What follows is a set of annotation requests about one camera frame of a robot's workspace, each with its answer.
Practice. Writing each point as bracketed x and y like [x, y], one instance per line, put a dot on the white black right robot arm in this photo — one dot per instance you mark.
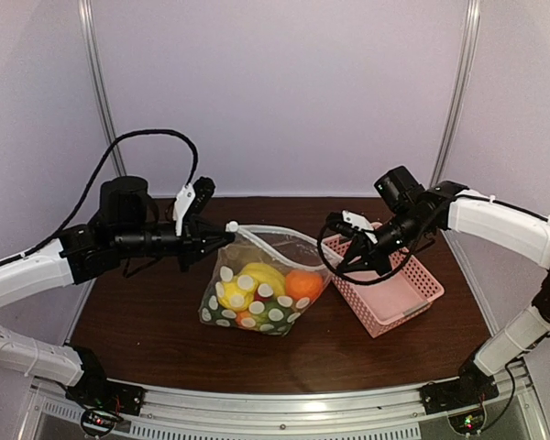
[453, 207]

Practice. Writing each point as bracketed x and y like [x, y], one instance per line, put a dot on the green toy bell pepper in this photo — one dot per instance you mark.
[212, 312]

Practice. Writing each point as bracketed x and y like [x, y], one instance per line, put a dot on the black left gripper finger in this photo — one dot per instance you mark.
[202, 226]
[212, 242]

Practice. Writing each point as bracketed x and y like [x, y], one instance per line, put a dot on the left aluminium corner post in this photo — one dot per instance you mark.
[86, 16]

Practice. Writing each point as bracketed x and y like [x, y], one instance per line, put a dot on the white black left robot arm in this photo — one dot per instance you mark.
[126, 226]

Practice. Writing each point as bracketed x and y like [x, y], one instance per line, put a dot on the green orange toy mango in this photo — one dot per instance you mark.
[246, 320]

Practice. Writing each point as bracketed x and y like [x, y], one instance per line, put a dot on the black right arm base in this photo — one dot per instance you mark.
[470, 387]

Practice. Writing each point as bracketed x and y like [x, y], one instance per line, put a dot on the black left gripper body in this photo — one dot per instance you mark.
[188, 245]

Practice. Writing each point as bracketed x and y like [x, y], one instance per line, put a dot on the aluminium corner post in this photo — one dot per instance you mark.
[86, 16]
[469, 42]

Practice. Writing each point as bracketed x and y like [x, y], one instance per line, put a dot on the right aluminium corner post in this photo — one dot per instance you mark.
[469, 42]

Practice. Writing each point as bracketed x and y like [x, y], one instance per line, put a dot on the right green circuit board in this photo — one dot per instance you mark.
[467, 423]

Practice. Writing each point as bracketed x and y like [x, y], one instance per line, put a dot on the aluminium front rail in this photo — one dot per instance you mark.
[387, 413]

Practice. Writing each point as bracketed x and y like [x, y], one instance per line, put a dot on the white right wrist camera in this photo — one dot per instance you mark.
[349, 224]

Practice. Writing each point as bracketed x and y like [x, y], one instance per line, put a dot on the red toy apple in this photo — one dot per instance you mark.
[257, 307]

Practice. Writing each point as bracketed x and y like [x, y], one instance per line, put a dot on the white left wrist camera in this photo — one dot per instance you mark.
[191, 200]

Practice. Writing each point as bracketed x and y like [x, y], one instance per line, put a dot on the green striped toy watermelon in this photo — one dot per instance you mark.
[274, 318]

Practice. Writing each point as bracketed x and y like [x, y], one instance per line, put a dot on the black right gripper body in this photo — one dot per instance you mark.
[409, 227]

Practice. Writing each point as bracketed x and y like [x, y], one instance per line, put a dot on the green circuit board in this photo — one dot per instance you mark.
[97, 422]
[467, 423]

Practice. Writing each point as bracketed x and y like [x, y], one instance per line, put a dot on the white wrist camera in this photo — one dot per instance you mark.
[191, 200]
[349, 224]

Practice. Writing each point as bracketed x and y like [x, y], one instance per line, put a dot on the pink perforated plastic basket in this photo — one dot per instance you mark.
[387, 305]

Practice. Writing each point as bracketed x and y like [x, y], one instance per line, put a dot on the clear polka dot zip bag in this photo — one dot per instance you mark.
[284, 249]

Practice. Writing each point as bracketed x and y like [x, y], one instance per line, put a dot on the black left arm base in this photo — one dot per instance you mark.
[95, 389]

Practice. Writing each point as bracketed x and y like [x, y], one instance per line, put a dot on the left green circuit board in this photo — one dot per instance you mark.
[97, 422]

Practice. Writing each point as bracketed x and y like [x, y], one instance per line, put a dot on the orange toy fruit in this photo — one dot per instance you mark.
[301, 284]

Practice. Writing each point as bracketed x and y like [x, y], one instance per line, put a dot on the yellow toy lemon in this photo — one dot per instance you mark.
[237, 294]

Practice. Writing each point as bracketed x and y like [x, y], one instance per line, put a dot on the yellow toy banana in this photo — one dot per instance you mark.
[271, 283]

